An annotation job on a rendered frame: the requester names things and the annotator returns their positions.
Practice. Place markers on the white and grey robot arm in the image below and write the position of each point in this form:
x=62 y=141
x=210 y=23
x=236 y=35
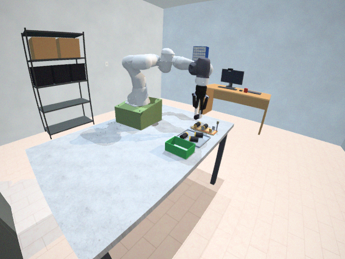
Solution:
x=134 y=63

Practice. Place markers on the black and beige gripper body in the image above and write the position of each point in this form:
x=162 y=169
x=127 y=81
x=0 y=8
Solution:
x=201 y=90

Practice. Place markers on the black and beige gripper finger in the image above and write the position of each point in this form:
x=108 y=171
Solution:
x=202 y=104
x=195 y=102

